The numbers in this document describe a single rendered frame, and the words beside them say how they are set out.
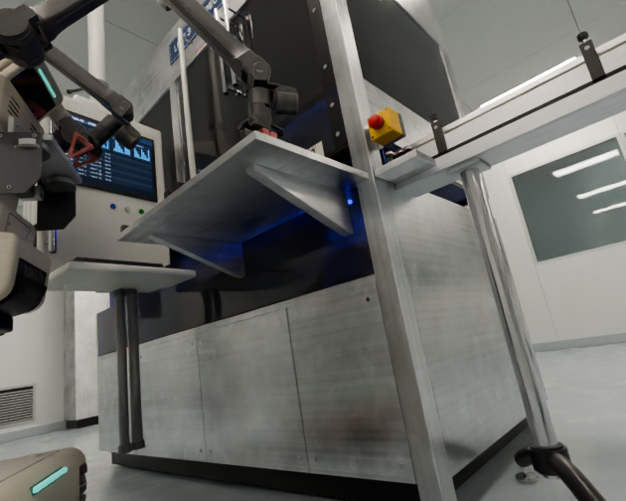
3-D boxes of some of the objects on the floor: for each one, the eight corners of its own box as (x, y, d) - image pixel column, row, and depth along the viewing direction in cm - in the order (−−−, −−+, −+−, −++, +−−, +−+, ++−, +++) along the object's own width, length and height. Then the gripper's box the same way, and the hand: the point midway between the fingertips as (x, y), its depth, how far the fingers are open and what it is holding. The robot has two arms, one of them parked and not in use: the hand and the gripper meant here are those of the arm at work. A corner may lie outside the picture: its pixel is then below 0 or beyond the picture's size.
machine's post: (437, 516, 96) (305, -116, 148) (461, 519, 92) (316, -130, 144) (425, 527, 91) (292, -129, 143) (449, 532, 87) (304, -145, 139)
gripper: (266, 123, 108) (269, 174, 103) (235, 107, 101) (237, 161, 96) (283, 111, 104) (287, 163, 99) (252, 93, 97) (255, 149, 92)
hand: (262, 159), depth 98 cm, fingers closed, pressing on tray
